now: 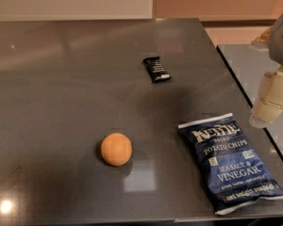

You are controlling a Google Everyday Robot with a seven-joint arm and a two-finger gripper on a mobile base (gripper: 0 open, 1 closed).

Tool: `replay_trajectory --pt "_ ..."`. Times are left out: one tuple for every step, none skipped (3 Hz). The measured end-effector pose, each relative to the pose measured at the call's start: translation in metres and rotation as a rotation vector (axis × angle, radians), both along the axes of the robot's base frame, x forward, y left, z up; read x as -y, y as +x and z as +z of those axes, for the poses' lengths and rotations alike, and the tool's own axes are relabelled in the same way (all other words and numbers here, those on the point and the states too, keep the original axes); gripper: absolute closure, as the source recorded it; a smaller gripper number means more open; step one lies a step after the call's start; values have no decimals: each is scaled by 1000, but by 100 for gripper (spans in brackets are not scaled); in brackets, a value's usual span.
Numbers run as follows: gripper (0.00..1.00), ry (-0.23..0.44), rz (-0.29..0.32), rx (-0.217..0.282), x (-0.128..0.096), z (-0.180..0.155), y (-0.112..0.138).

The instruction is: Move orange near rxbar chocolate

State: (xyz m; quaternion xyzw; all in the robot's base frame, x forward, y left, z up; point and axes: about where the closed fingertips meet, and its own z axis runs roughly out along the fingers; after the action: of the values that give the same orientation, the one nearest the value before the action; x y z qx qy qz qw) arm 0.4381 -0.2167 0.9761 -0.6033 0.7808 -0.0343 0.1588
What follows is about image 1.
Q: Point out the black rxbar chocolate wrapper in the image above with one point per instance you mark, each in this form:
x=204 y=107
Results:
x=155 y=69

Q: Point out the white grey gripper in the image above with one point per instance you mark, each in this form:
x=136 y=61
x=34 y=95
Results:
x=269 y=101

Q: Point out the grey side table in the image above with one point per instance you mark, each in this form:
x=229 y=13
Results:
x=248 y=65

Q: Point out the orange fruit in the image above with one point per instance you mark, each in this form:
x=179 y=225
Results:
x=116 y=149

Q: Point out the blue Kettle chips bag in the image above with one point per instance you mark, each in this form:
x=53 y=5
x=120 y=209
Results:
x=234 y=173

